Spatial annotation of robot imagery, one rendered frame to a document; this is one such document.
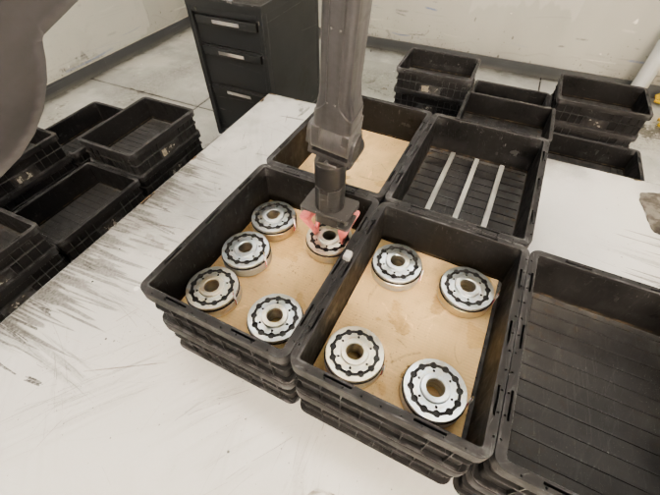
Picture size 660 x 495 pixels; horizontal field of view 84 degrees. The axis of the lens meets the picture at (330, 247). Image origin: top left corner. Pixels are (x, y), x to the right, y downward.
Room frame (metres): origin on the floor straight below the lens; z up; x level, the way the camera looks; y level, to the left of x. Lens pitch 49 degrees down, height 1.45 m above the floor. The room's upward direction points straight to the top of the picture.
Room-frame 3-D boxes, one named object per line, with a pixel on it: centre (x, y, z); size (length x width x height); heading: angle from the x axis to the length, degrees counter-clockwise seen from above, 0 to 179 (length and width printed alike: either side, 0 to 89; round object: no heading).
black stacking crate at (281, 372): (0.47, 0.11, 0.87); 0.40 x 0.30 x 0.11; 154
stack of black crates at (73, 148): (1.61, 1.20, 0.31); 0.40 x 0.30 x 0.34; 155
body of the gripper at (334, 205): (0.53, 0.00, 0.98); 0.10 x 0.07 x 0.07; 64
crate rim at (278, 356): (0.47, 0.11, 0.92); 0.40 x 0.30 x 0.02; 154
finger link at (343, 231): (0.53, -0.02, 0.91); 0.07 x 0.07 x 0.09; 64
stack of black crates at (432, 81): (2.06, -0.60, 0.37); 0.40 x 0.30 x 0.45; 65
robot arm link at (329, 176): (0.54, 0.00, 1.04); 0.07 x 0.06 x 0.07; 155
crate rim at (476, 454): (0.34, -0.16, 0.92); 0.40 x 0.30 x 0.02; 154
